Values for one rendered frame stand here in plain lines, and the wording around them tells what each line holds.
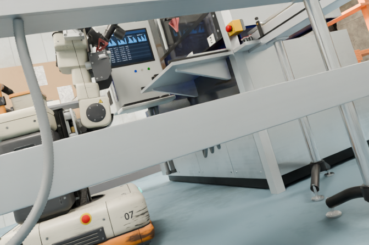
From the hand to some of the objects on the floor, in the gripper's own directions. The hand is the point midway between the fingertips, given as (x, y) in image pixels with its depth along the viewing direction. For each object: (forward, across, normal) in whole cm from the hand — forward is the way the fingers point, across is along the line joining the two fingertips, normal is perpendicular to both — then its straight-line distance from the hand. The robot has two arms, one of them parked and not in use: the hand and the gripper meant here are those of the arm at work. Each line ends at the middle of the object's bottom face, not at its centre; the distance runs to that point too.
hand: (177, 30), depth 193 cm
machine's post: (+110, -24, +10) cm, 113 cm away
